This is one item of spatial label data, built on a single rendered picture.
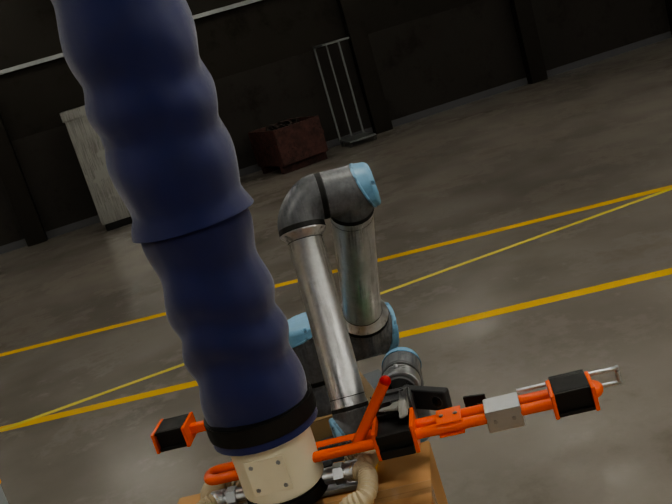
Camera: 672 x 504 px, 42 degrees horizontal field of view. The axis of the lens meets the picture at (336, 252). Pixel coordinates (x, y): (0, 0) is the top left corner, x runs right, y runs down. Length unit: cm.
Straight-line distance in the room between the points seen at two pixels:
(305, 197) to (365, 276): 35
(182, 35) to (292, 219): 66
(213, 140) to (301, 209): 55
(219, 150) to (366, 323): 105
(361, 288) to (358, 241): 19
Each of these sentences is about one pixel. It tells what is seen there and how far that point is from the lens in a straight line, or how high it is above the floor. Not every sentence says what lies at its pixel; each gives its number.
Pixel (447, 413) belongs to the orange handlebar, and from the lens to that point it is 176.
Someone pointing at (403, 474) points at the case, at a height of 95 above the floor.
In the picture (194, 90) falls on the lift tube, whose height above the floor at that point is 183.
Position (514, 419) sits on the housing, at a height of 107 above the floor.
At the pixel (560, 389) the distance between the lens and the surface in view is 173.
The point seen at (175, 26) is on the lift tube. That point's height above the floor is 194.
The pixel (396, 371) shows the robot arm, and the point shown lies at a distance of 194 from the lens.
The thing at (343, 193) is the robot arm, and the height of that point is 149.
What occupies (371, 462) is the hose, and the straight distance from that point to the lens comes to 182.
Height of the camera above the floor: 187
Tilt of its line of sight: 14 degrees down
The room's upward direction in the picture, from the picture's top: 16 degrees counter-clockwise
